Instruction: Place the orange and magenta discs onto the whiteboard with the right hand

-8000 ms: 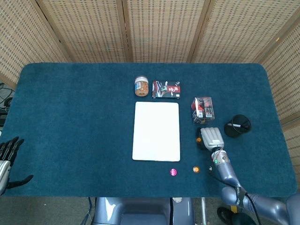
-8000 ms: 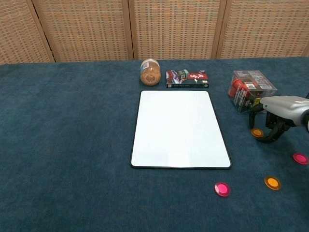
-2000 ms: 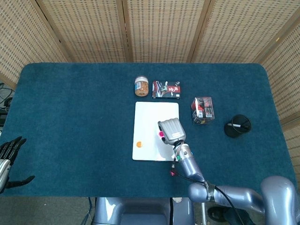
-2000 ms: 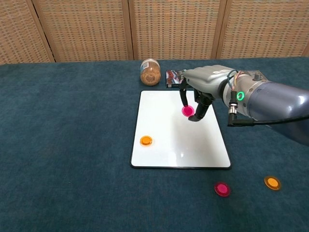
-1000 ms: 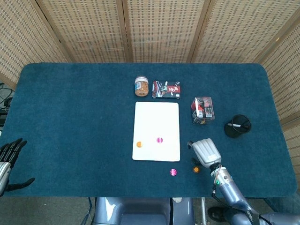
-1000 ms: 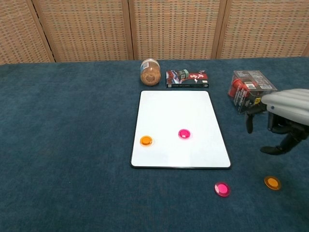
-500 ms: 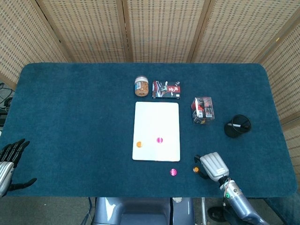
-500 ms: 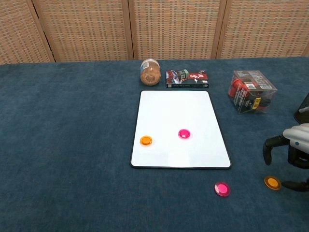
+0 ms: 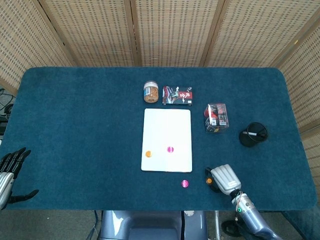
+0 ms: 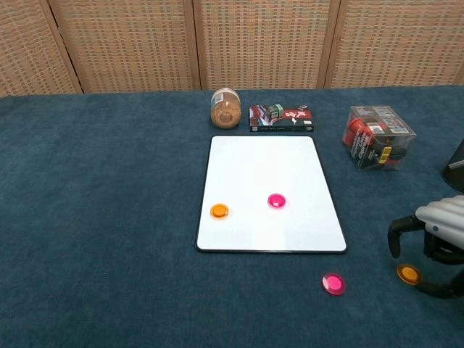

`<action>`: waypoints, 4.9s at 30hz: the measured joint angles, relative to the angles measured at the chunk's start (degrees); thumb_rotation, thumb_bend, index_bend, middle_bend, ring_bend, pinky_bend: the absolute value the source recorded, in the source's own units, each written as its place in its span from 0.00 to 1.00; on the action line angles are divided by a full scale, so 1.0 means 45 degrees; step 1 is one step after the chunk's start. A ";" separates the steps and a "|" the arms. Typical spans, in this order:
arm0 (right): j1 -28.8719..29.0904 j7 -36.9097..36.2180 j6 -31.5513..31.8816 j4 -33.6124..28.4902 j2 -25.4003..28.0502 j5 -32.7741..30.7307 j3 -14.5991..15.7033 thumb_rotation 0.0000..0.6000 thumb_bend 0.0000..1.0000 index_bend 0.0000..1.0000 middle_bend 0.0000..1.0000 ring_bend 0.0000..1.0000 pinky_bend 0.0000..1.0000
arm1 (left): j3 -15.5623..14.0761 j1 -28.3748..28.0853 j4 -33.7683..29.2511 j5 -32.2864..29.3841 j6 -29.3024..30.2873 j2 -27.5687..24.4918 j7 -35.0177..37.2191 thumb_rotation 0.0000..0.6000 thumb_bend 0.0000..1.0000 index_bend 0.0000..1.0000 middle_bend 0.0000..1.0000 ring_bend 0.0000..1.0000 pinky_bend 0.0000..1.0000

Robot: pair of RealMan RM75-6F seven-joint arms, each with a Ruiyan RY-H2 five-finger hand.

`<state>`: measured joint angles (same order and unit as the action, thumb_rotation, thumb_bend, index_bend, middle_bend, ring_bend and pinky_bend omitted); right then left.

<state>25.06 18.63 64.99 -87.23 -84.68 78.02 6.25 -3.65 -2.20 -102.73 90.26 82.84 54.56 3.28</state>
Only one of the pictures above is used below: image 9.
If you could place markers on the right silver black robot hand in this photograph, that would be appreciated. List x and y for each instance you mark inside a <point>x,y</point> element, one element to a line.
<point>225,178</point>

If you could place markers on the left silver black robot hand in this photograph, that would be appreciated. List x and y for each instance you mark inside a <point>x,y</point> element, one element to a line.
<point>5,185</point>

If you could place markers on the orange disc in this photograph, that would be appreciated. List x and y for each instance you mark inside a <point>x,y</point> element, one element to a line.
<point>209,180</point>
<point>148,154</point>

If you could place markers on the pink disc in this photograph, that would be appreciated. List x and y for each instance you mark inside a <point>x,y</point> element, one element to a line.
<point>185,183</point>
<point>170,149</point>

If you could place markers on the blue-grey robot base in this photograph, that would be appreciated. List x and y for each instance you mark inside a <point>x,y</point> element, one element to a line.
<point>140,225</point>

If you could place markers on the white magnetic board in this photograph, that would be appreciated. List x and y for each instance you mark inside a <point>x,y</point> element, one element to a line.
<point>167,130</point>

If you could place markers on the metal stand leg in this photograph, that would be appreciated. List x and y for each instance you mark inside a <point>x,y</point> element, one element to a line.
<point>217,222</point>

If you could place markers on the black caster wheel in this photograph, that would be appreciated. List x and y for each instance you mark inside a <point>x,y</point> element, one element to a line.
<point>228,228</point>

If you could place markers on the black white marker pen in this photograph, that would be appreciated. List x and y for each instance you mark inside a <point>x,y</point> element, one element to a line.
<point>252,134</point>

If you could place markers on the blue table cloth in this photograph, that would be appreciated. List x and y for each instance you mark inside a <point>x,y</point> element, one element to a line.
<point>75,137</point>

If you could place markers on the dark red card box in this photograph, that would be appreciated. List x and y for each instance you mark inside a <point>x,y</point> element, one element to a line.
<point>177,96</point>

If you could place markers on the clear jar of snacks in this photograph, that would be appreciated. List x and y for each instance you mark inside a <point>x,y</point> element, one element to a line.
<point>151,93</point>

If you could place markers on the woven folding screen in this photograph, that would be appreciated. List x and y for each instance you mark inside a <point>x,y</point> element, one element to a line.
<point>175,30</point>

